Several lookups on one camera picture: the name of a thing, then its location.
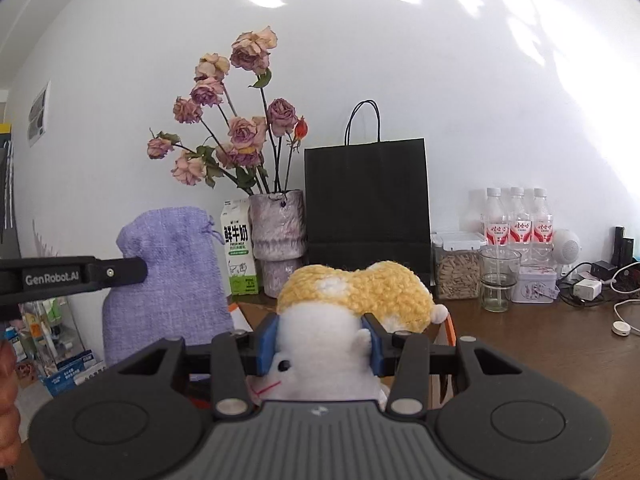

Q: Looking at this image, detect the white charging cable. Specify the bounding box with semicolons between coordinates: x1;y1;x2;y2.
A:
610;299;640;337

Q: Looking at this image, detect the black upright device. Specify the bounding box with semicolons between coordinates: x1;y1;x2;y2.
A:
614;226;635;264

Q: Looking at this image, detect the wall poster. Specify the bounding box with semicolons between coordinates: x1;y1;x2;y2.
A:
27;80;52;147

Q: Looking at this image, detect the white round speaker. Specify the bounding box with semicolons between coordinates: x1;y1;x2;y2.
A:
552;229;583;266

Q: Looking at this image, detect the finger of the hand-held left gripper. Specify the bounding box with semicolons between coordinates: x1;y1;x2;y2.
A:
85;256;149;292

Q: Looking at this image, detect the clear jar of seeds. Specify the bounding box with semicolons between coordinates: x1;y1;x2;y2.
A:
431;231;487;301

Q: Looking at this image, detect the white charger plug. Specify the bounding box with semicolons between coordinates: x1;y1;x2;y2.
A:
572;279;604;301

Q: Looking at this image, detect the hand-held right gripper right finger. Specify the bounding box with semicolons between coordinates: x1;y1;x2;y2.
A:
360;311;524;419

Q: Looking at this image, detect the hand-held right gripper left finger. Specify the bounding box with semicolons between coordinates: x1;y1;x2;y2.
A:
117;313;279;421

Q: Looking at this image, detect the black paper bag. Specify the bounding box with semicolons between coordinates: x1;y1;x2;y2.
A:
304;100;434;287

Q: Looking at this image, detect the white and green milk carton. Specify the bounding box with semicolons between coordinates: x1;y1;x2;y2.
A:
220;198;260;296

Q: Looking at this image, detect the purple textured vase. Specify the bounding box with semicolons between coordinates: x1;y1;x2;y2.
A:
248;189;305;299

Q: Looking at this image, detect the dried pink rose bouquet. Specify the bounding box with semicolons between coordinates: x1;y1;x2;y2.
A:
146;26;309;196

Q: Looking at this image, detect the purple cloth pouch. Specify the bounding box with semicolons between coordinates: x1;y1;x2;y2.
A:
102;206;236;367

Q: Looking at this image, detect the wire rack with toiletries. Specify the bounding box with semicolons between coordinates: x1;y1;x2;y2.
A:
19;294;87;377

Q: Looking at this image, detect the person's left hand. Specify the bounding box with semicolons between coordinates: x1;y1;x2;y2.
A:
0;337;22;457

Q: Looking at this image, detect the red label water bottle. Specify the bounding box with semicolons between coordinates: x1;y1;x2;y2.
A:
483;187;512;252
509;187;534;254
531;188;555;257

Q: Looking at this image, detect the white tin box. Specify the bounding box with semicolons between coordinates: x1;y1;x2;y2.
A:
510;266;560;305

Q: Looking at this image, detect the orange cardboard box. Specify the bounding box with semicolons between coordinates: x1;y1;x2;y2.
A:
187;302;461;408

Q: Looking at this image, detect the clear glass cup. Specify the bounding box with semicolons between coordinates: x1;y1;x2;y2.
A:
479;246;523;314

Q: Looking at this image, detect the white and yellow plush sheep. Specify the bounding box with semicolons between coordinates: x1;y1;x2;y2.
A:
247;260;449;403

